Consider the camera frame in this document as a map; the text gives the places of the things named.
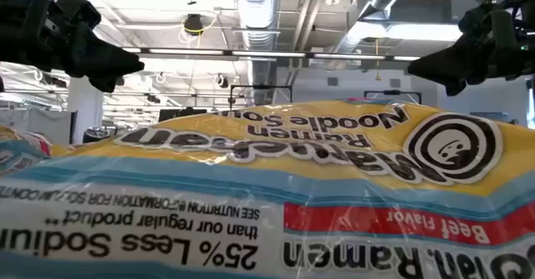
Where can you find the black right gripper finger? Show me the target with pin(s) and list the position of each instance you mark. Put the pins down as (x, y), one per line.
(451, 64)
(455, 88)

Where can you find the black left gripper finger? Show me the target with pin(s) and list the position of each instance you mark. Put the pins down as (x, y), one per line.
(108, 84)
(104, 59)

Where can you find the blue Maruchan beef ramen packet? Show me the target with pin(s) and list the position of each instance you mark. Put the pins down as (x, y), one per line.
(21, 153)
(267, 179)

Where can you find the white pillar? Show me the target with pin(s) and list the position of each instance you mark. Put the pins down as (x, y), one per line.
(85, 112)

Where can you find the bright ceiling light panel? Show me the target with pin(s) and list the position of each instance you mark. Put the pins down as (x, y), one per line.
(422, 31)

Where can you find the black ceiling spotlight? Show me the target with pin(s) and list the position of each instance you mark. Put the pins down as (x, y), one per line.
(223, 82)
(153, 99)
(54, 81)

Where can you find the black monitor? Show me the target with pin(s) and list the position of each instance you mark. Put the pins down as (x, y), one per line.
(181, 114)

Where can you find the grey wall vent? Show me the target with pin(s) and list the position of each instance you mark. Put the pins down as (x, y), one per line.
(395, 83)
(332, 81)

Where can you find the silver ribbed ventilation duct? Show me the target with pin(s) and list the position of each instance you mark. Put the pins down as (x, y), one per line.
(257, 11)

